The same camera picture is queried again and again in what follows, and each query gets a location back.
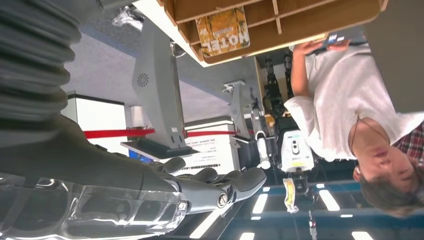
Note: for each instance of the red barrier belt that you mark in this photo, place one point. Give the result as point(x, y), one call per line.
point(116, 133)

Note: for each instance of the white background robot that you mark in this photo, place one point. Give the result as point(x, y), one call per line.
point(263, 149)

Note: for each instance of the autumn print plastic card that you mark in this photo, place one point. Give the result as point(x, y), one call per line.
point(222, 33)

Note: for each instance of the white printed signboard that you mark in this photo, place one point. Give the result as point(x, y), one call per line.
point(212, 155)

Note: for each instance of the black-framed display board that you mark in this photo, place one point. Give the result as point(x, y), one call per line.
point(99, 116)

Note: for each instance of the crumpled clear plastic wrap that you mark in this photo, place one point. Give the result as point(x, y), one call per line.
point(127, 18)

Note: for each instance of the cardboard card organizer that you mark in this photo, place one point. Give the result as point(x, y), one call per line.
point(298, 26)

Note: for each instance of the grey laptop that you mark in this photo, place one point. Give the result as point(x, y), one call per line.
point(397, 66)

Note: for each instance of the white sensor unit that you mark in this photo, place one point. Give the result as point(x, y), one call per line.
point(296, 149)

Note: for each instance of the bystander person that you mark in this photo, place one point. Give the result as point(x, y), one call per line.
point(414, 142)

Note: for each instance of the grey kiosk stand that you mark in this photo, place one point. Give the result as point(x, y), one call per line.
point(238, 109)
point(159, 92)

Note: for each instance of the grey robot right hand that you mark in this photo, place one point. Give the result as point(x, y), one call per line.
point(82, 172)

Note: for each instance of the ceiling light panel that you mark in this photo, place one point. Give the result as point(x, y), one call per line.
point(329, 200)
point(208, 223)
point(260, 203)
point(362, 236)

